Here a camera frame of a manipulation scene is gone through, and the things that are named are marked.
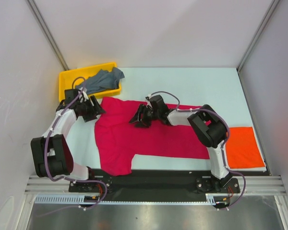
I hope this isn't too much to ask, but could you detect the aluminium frame rail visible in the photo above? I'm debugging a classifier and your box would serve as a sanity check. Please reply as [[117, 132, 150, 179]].
[[24, 175, 287, 196]]

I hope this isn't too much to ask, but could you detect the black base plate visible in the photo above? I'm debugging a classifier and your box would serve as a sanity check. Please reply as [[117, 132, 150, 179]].
[[68, 169, 242, 203]]

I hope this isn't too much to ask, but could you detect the yellow plastic bin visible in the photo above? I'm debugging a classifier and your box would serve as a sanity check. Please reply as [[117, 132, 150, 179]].
[[58, 62, 122, 102]]

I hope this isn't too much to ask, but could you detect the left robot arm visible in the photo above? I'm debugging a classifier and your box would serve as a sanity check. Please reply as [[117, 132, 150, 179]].
[[30, 89, 106, 192]]

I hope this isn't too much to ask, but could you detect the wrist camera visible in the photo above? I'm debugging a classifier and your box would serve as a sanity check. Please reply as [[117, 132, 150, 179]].
[[146, 95, 169, 114], [64, 89, 87, 104]]

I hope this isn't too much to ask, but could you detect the grey slotted cable duct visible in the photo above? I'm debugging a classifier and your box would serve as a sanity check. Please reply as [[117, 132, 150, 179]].
[[35, 195, 216, 206]]

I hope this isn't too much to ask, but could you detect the grey t-shirt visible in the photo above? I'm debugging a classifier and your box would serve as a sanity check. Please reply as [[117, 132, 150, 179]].
[[85, 67, 125, 94]]

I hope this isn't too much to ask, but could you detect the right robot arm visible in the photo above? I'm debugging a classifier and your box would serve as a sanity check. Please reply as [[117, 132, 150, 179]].
[[129, 104, 232, 192]]

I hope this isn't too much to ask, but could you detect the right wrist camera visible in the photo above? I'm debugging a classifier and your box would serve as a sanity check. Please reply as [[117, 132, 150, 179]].
[[146, 95, 169, 114]]

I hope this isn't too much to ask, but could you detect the pink t-shirt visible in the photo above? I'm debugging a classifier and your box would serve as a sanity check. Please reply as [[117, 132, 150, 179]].
[[95, 97, 209, 176]]

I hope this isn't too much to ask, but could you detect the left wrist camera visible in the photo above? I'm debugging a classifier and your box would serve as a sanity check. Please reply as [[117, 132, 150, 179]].
[[64, 89, 87, 104]]

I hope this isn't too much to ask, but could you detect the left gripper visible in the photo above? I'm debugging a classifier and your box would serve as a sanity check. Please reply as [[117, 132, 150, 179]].
[[77, 95, 106, 123]]

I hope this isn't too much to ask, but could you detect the folded orange t-shirt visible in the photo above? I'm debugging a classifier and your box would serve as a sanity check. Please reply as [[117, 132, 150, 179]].
[[225, 127, 265, 169]]

